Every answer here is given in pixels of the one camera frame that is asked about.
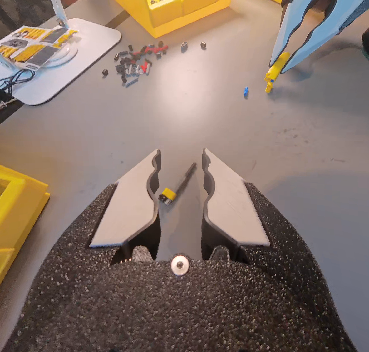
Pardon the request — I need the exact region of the grey axle pin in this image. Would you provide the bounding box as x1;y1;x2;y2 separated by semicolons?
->
165;162;198;207

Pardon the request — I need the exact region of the grey desk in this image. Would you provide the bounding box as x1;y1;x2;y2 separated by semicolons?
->
0;0;369;352

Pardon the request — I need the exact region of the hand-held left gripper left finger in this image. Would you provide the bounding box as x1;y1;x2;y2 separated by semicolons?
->
89;149;161;261

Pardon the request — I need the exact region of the yellow curved claw piece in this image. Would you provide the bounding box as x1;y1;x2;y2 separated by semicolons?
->
265;52;290;83

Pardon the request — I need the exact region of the yellow bin with toy vehicle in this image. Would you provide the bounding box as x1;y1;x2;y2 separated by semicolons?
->
0;164;51;284

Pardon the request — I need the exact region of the pile of loose building pieces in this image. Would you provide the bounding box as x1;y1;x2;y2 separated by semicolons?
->
114;41;168;88

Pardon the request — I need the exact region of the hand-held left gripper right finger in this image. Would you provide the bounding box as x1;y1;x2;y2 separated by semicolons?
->
201;148;271;261

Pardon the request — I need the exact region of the white book stand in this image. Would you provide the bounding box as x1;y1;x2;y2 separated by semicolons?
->
0;0;122;106

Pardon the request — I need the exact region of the yellow printed leaflet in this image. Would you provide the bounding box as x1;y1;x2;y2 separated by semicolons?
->
0;25;79;70

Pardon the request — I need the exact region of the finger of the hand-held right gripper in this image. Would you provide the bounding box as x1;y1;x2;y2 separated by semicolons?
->
280;0;369;75
269;0;330;67

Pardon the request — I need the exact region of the yellow bin with small pieces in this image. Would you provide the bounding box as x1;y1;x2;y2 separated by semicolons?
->
103;0;243;38

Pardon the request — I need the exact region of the white round disc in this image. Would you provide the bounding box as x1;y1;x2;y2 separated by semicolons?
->
43;39;79;68

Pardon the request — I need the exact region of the black cable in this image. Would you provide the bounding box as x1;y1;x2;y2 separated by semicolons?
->
0;69;36;94

